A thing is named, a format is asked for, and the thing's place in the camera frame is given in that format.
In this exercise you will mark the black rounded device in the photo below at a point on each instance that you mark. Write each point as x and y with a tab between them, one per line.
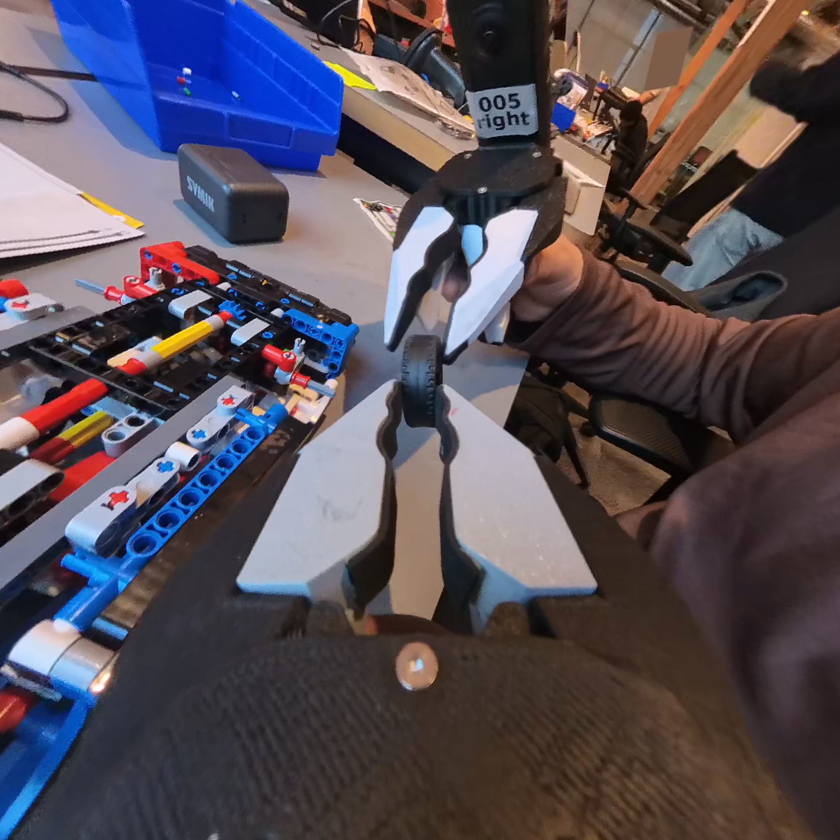
433	62

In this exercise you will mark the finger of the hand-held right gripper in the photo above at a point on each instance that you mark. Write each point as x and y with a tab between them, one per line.
417	262
492	275

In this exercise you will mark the sticker sheet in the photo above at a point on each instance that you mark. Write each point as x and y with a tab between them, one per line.
380	216

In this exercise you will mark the blue plastic bin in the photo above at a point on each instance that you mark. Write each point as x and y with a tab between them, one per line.
229	85

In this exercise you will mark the brick-built toy race car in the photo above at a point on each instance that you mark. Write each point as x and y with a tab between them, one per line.
197	341

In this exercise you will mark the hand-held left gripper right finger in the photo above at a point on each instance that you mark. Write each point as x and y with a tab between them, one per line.
518	518

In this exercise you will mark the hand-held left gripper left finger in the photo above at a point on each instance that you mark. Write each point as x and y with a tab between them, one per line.
328	505

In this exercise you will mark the black office chair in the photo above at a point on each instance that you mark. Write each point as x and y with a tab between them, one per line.
656	239
709	190

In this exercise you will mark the yellow booklet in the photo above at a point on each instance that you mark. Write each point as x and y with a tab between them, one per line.
118	213

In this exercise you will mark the printed paper sheets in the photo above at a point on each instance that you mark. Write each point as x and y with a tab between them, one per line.
407	85

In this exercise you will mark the wooden post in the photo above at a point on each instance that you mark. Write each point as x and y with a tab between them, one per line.
722	85

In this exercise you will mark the dark grey case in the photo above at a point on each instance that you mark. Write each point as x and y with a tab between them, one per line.
236	190

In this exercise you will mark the long grey table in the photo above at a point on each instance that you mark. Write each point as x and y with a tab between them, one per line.
407	134

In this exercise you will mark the yellow sticky note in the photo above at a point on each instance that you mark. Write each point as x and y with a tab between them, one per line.
351	75

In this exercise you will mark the small loose brick pieces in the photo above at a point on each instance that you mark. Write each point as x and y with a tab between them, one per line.
186	82

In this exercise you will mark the person's right hand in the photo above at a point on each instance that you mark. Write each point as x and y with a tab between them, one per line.
551	282

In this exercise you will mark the black mesh chair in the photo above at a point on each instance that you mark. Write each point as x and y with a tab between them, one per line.
643	426

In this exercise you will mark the black toy tyre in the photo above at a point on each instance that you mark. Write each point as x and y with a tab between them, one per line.
420	380

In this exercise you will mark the car instruction booklet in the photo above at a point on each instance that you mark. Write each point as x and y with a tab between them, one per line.
46	210

